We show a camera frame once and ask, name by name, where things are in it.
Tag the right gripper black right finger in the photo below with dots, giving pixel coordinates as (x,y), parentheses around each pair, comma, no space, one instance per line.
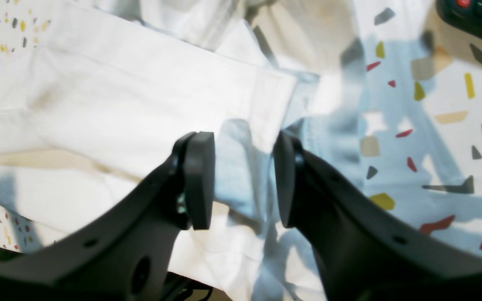
(363,253)

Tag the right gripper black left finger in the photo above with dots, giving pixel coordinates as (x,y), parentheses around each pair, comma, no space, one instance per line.
(124,254)

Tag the white T-shirt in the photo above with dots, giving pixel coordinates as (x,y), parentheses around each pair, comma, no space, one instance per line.
(90,103)

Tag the terrazzo pattern tablecloth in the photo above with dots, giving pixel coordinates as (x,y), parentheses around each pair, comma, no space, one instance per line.
(404,120)

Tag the black TV remote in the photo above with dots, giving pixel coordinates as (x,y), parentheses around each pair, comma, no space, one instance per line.
(465,15)

